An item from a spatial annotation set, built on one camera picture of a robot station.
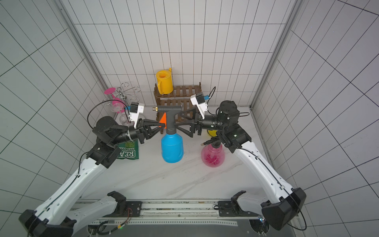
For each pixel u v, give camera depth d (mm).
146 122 540
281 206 361
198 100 488
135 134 514
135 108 501
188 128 507
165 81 837
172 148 570
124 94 893
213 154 850
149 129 568
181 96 917
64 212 397
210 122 517
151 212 727
